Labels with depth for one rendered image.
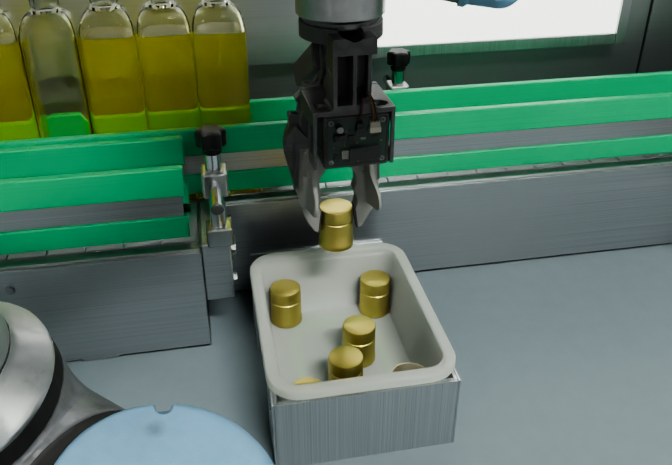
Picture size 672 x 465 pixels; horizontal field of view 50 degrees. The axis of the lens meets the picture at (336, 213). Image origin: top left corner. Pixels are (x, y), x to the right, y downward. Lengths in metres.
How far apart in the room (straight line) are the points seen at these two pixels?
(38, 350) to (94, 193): 0.34
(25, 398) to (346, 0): 0.36
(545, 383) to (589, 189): 0.28
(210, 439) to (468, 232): 0.59
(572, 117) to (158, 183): 0.50
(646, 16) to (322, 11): 0.67
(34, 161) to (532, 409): 0.57
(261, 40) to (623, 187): 0.50
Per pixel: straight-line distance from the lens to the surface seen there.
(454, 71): 1.06
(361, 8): 0.58
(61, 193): 0.74
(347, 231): 0.71
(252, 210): 0.84
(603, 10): 1.09
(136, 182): 0.73
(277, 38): 0.95
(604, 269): 1.00
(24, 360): 0.41
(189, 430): 0.39
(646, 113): 0.98
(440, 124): 0.86
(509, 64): 1.08
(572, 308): 0.91
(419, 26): 0.99
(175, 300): 0.78
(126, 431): 0.39
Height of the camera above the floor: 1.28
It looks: 30 degrees down
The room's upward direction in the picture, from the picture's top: straight up
